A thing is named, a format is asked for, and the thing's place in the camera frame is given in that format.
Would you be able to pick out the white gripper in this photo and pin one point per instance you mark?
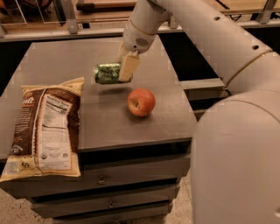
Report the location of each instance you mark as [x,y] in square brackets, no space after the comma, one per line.
[136,38]

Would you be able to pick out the green soda can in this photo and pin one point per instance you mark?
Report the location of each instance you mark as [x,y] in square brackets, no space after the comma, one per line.
[108,73]

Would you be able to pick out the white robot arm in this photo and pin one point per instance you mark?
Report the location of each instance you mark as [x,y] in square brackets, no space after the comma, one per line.
[235,154]

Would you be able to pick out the brown chip bag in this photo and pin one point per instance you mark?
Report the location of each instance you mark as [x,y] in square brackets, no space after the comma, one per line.
[46,134]

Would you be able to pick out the red apple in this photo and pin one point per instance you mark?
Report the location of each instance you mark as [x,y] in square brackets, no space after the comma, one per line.
[141,102]

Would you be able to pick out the grey drawer cabinet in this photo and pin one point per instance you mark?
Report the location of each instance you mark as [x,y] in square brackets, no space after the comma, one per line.
[131,167]

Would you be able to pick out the metal railing frame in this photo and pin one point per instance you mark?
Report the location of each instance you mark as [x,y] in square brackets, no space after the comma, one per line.
[29,20]

